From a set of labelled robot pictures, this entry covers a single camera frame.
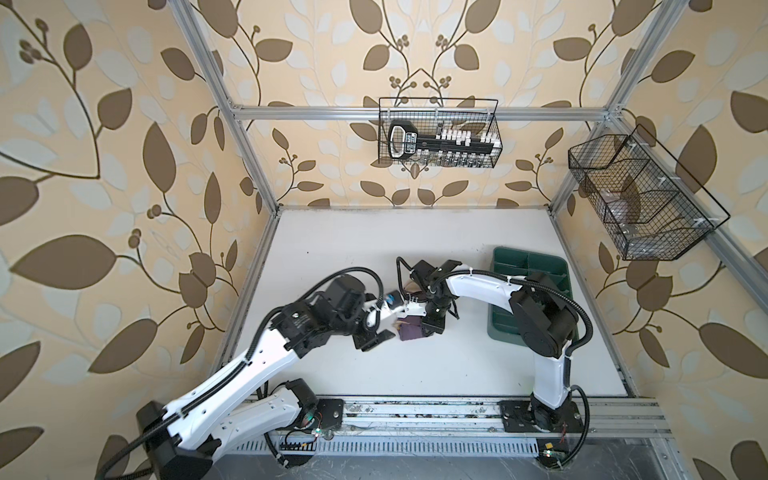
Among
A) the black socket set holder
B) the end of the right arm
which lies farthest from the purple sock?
the black socket set holder

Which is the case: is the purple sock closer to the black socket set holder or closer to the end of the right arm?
the end of the right arm

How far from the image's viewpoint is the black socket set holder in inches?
32.4

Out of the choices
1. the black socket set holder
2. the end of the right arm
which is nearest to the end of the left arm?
→ the end of the right arm

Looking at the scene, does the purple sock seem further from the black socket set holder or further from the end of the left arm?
the black socket set holder

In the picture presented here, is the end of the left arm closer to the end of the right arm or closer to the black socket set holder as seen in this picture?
the end of the right arm
